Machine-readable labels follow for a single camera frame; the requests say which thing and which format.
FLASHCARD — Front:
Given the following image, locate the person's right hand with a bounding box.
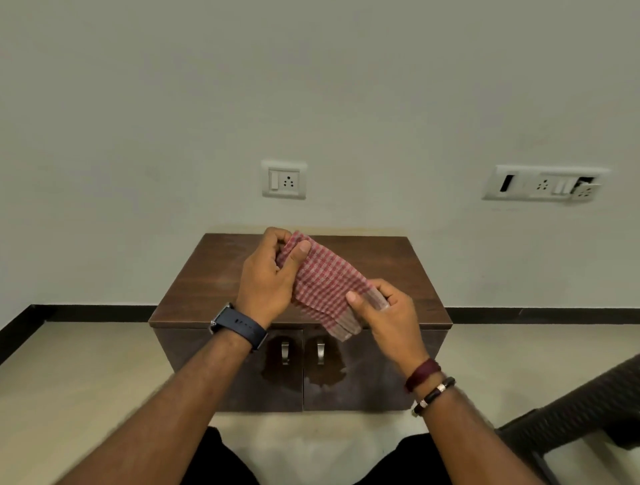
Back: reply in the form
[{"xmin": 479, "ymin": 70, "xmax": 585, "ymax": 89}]
[{"xmin": 345, "ymin": 278, "xmax": 430, "ymax": 378}]

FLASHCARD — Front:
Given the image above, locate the person's left hand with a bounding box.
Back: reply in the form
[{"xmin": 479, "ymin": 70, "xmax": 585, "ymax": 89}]
[{"xmin": 235, "ymin": 227, "xmax": 312, "ymax": 330}]

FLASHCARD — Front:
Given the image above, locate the brown wooden cabinet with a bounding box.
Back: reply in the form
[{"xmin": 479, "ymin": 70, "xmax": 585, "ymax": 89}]
[{"xmin": 148, "ymin": 233, "xmax": 453, "ymax": 413}]

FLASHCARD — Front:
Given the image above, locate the red checked cleaning cloth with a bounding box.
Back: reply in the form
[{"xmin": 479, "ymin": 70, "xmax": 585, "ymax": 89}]
[{"xmin": 275, "ymin": 231, "xmax": 391, "ymax": 342}]

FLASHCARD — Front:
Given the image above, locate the person's left forearm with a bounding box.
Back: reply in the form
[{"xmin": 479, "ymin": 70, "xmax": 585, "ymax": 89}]
[{"xmin": 55, "ymin": 329, "xmax": 251, "ymax": 485}]

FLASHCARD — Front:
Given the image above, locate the person's right forearm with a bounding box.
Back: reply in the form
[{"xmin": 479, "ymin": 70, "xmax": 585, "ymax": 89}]
[{"xmin": 422, "ymin": 387, "xmax": 546, "ymax": 485}]

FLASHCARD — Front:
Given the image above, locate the person's black trouser leg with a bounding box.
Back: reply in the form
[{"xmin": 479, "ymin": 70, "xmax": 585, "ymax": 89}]
[{"xmin": 179, "ymin": 427, "xmax": 441, "ymax": 485}]

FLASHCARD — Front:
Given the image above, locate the black smartwatch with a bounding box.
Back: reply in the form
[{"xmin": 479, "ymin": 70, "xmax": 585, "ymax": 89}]
[{"xmin": 209, "ymin": 302, "xmax": 269, "ymax": 352}]

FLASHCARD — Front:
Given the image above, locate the maroon thread wristband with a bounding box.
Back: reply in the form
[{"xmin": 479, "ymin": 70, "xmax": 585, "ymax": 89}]
[{"xmin": 403, "ymin": 358, "xmax": 443, "ymax": 393}]

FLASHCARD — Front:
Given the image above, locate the dark woven plastic stool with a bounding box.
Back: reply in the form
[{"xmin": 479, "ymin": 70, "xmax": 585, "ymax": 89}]
[{"xmin": 495, "ymin": 353, "xmax": 640, "ymax": 485}]

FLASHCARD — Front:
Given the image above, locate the black silver beaded bracelet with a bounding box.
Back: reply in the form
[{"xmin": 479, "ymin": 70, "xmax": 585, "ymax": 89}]
[{"xmin": 412, "ymin": 376, "xmax": 457, "ymax": 418}]

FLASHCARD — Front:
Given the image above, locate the small white switch socket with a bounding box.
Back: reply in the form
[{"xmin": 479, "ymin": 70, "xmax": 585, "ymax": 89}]
[{"xmin": 261, "ymin": 159, "xmax": 309, "ymax": 201}]

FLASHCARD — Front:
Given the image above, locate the wide white switch socket panel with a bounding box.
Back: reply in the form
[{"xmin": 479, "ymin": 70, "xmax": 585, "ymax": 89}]
[{"xmin": 482, "ymin": 165, "xmax": 612, "ymax": 203}]

